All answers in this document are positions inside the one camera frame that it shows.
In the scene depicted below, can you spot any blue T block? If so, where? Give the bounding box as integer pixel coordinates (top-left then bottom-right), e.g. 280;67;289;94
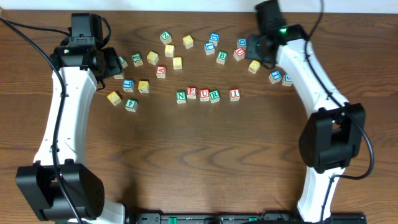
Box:
269;70;282;84

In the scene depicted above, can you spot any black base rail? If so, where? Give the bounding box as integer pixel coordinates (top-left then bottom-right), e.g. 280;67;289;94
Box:
124;212;368;224

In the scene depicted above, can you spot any red I block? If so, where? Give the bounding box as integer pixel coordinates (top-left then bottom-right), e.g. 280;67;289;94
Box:
229;88;241;101

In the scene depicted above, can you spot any red u block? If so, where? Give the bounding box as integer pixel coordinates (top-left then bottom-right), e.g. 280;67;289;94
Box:
233;47;246;61
199;89;210;102

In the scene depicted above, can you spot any blue 5 block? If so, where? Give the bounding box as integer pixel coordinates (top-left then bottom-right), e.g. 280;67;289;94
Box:
282;74;293;86

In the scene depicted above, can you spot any yellow C block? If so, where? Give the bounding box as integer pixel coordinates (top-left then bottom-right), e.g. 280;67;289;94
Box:
107;91;122;106

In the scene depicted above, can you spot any green 4 block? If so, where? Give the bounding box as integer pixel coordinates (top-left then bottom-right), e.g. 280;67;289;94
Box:
125;99;138;112

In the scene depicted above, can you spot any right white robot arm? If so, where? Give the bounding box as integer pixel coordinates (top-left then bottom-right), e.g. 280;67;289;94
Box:
246;1;365;223

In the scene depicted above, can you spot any red E block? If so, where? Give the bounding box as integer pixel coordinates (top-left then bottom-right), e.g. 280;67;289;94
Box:
187;86;197;99

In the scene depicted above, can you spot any green V block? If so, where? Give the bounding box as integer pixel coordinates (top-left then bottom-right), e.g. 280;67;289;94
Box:
113;72;124;80

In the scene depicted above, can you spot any yellow S block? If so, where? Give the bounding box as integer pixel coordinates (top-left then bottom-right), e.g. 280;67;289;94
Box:
164;44;175;58

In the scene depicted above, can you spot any green N block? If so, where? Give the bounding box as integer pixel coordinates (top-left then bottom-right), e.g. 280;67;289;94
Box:
176;91;187;104

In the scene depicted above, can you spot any blue d block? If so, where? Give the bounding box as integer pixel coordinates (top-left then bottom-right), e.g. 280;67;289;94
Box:
237;39;248;50
209;32;220;47

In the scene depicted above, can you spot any green R block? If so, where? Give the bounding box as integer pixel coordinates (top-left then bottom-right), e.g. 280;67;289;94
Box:
209;90;221;103

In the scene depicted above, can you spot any blue L block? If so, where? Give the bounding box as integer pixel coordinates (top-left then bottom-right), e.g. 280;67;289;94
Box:
123;80;134;92

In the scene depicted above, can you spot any green Z block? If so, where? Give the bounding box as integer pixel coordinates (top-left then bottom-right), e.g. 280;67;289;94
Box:
160;31;172;45

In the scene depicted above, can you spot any yellow O block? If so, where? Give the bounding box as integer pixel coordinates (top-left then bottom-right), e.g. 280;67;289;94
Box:
147;51;159;65

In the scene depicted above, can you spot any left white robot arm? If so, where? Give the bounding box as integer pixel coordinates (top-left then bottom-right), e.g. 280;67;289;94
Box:
16;13;128;223

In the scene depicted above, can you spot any blue D block left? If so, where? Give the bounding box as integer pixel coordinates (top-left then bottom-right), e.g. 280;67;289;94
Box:
209;32;220;47

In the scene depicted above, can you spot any green 7 block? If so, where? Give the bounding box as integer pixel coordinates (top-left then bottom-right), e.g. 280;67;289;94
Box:
119;56;128;68

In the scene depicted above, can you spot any yellow block beside L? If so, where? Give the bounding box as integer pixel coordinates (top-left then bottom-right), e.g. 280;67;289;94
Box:
138;80;150;93

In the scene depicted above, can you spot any green B block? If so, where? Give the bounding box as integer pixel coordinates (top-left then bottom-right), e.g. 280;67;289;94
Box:
216;50;228;65

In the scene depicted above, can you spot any blue D block right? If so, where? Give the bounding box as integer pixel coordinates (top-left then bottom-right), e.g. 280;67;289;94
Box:
237;39;248;50

